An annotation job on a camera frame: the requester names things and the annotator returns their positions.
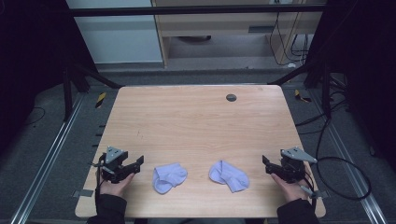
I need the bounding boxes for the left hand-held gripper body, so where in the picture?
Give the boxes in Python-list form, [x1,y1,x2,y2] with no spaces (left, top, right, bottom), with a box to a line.
[92,146,133,185]

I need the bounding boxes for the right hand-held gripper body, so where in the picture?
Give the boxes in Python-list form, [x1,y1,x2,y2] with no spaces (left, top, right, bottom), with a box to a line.
[279,146,318,185]

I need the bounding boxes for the light blue sock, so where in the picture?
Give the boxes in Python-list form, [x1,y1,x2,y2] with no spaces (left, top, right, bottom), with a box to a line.
[207,160,250,194]
[151,161,189,195]

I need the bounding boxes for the person's left hand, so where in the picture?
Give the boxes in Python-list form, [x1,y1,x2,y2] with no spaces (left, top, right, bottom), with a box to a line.
[98,172,136,198]

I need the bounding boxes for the person's right hand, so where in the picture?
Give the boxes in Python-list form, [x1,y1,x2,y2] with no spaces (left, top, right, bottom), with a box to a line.
[269,172,311,203]

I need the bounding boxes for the grey tape strip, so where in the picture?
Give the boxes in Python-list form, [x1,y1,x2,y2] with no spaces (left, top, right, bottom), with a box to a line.
[71,189,94,199]
[311,189,330,200]

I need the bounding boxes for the black metal stand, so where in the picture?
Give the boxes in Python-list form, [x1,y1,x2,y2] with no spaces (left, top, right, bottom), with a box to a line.
[266,59,332,120]
[61,60,125,123]

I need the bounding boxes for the white cabinet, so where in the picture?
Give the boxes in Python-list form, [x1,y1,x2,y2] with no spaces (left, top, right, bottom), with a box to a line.
[64,0,164,64]

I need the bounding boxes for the dark curtain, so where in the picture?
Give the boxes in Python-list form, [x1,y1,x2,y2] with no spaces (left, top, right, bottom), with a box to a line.
[306,0,396,175]
[0,0,97,157]

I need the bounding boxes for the beige wooden desk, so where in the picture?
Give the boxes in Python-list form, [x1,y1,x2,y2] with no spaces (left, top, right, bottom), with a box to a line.
[150,0,327,68]

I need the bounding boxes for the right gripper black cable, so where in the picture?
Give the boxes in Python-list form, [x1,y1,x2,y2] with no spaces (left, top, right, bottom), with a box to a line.
[302,170,318,216]

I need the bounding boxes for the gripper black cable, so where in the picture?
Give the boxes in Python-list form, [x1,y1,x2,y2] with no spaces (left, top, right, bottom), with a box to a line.
[94,154,106,203]
[302,170,318,216]

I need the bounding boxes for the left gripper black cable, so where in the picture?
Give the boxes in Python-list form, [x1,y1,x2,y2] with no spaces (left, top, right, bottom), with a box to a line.
[94,154,106,203]

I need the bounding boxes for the aluminium floor rail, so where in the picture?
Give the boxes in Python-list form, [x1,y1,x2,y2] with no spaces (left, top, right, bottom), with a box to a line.
[306,88,389,224]
[8,92,86,224]

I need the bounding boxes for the yellow-handled tool left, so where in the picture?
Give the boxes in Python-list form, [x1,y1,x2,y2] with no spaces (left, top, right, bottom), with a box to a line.
[94,91,107,109]

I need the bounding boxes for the yellow-handled tool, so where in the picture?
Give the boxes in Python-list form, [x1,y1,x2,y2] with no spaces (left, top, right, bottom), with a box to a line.
[293,89,313,104]
[94,91,107,109]

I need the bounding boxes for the looped black floor cable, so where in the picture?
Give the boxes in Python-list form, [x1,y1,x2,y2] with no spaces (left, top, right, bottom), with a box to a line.
[315,118,373,202]

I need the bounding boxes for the yellow-handled tool right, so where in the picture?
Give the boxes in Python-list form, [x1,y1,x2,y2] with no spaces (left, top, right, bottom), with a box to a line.
[293,89,313,104]

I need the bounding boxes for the thin black floor cable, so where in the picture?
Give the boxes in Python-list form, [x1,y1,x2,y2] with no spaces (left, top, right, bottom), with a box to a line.
[23,106,47,127]

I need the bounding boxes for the hanging black desk cables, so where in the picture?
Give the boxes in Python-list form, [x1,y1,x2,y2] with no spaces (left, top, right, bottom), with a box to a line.
[268,11,311,67]

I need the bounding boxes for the black horizontal frame bar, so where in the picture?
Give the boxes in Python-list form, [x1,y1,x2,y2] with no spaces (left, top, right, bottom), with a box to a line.
[68,4,327,18]

